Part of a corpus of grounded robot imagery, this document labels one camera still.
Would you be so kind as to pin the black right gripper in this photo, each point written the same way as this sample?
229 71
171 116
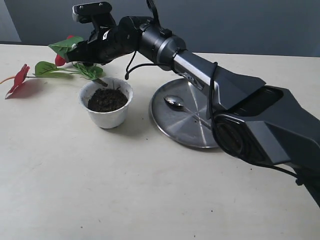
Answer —
110 44

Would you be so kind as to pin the artificial anthurium plant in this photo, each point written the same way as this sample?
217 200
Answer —
45 69

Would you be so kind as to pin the metal spork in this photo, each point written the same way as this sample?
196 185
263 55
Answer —
177 104

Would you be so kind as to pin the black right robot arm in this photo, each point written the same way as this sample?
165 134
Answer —
260 124

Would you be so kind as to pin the dark soil in pot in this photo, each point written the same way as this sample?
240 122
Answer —
107 100

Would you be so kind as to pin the white scalloped flower pot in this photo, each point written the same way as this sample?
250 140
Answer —
106 120

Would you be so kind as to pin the round stainless steel plate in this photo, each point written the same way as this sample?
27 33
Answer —
190 126

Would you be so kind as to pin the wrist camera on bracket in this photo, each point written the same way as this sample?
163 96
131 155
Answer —
97 13

